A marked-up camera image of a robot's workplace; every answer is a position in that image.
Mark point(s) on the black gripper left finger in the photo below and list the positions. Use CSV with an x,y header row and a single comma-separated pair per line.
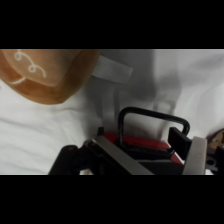
x,y
110,156

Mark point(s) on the small wooden piece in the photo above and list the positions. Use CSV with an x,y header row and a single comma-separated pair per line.
x,y
220,137

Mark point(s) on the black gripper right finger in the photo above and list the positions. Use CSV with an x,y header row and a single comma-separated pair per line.
x,y
195,156

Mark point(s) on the white tablecloth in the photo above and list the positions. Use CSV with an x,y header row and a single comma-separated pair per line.
x,y
40,133

